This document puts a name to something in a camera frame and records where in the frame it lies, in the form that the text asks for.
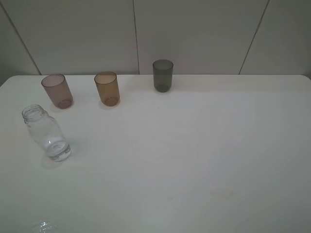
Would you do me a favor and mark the pink translucent cup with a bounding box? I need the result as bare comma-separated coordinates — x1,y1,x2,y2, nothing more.
41,74,73,109

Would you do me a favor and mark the clear plastic water bottle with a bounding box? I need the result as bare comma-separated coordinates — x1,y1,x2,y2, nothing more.
22,104,71,162

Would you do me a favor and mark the grey translucent cup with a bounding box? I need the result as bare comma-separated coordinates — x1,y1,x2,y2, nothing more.
153,59,173,93

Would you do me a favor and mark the brown translucent cup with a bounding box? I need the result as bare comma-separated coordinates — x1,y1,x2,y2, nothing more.
94,71,120,107

